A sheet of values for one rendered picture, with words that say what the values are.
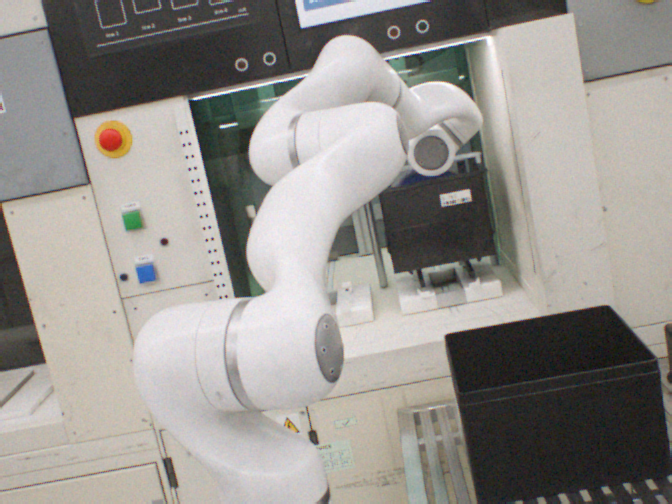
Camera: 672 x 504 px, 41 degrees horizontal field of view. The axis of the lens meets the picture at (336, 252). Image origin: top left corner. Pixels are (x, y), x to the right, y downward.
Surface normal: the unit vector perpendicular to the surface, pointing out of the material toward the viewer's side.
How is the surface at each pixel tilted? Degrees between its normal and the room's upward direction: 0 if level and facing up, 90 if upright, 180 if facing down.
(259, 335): 53
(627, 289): 90
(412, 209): 91
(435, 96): 45
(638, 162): 90
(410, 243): 91
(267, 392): 110
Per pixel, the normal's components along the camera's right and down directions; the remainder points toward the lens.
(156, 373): -0.47, 0.10
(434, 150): -0.02, 0.21
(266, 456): 0.07, -0.79
